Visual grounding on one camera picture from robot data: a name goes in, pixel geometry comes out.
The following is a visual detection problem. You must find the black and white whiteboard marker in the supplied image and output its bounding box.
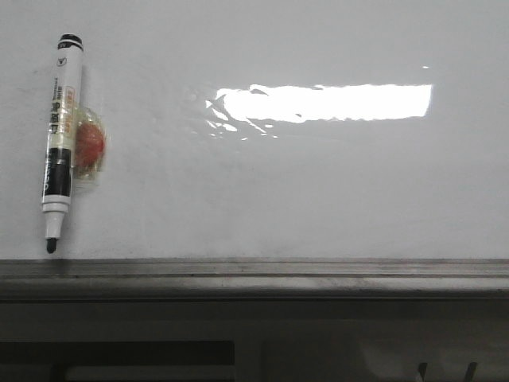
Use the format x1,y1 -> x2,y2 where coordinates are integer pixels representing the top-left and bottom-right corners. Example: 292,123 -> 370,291
41,33 -> 84,254

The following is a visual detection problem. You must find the red magnet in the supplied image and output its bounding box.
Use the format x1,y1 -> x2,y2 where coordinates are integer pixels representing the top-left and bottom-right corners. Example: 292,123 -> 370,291
73,105 -> 108,192

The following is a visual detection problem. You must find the grey cabinet under whiteboard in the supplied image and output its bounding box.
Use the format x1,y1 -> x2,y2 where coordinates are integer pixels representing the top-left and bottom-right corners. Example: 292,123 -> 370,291
1,300 -> 508,381

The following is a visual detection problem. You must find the aluminium whiteboard frame rail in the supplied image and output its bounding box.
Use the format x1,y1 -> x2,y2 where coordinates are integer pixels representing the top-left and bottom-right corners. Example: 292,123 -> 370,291
1,259 -> 508,301

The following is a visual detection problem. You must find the white whiteboard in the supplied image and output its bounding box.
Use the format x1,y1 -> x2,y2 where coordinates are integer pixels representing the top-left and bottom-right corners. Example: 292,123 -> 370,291
1,1 -> 508,259

